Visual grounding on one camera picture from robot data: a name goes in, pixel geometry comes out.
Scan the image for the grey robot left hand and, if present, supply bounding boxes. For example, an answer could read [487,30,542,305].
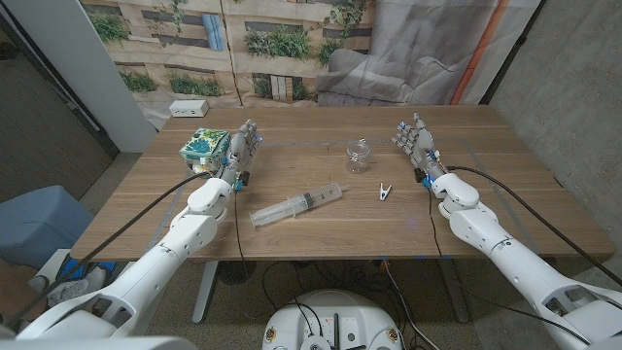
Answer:
[217,119,264,192]

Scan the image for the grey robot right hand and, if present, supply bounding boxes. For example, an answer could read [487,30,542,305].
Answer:
[391,112,447,189]

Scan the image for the large clear plastic syringe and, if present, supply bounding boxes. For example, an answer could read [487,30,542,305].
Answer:
[249,182,350,229]

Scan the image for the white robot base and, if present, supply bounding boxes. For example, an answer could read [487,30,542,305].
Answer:
[261,290,403,350]

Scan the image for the floral teal tissue box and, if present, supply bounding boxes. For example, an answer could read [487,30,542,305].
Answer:
[178,127,231,175]

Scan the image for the small clear glass cup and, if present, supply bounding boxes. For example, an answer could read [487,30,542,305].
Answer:
[345,138,372,175]

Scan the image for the white power strip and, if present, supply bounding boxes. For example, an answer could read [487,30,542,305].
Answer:
[168,99,210,119]

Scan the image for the printed fabric backdrop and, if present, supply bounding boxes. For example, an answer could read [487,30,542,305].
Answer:
[80,0,543,130]

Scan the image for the round black floor disc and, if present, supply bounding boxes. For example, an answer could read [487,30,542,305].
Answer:
[217,261,258,286]

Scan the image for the white table leg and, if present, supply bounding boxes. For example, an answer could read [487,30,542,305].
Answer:
[191,261,220,325]

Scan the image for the grey table leg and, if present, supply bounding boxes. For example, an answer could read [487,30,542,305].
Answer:
[439,257,470,325]

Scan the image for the blue grey upholstered stool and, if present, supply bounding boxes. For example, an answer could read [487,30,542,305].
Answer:
[0,184,94,271]

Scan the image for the white grey sneaker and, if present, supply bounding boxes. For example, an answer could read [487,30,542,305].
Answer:
[28,265,108,307]

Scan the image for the white robot torso edge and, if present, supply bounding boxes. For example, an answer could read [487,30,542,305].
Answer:
[0,334,198,350]

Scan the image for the person's bare leg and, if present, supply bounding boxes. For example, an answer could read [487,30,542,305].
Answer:
[0,260,38,322]

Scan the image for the thin black left wrist cable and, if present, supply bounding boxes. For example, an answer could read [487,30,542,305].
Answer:
[232,188,250,278]

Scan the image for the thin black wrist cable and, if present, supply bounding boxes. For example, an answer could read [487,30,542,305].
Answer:
[426,187,593,346]
[232,188,250,278]

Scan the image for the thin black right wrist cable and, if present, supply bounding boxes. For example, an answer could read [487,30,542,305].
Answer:
[426,187,593,346]

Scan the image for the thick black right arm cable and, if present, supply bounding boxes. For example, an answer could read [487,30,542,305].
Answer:
[445,165,622,288]

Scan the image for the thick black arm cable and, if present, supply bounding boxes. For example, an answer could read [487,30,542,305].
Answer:
[7,170,213,327]
[445,165,622,288]

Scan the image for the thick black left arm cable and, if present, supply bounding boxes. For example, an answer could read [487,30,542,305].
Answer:
[7,170,213,327]

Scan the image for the white floor cable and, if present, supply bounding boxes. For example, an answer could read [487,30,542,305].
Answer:
[382,260,429,350]

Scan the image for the white wall pillar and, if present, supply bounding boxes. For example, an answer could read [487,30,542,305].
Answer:
[2,0,159,155]

